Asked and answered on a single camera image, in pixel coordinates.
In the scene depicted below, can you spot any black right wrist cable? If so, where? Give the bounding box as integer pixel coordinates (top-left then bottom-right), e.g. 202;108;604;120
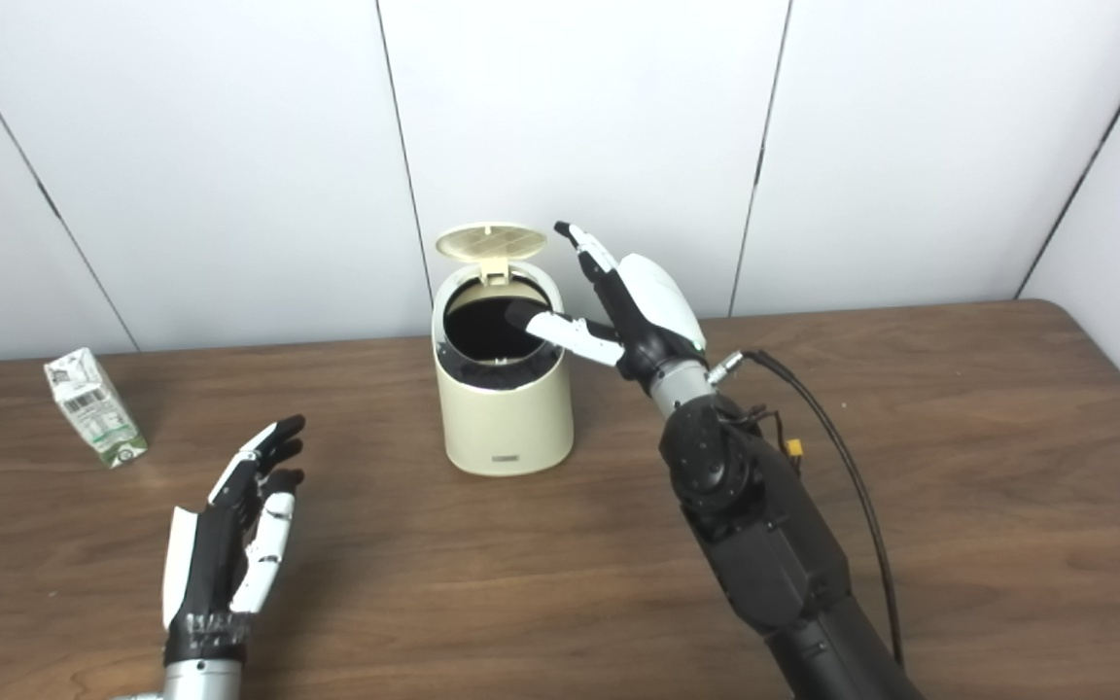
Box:
706;350;906;667

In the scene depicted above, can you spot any cream-colored bin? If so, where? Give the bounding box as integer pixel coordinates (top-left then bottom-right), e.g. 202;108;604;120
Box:
431;223;576;477

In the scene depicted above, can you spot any white green milk carton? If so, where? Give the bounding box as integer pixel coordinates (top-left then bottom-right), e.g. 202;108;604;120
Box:
44;348;149;470

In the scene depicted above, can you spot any white and black left hand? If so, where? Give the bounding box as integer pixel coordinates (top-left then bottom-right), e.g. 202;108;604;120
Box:
161;415;306;667

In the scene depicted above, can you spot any cream round bin lid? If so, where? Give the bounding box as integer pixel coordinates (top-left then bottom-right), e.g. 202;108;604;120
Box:
436;223;548;285

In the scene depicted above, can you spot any white and black right hand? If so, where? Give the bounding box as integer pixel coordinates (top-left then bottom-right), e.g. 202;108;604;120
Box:
505;221;707;382

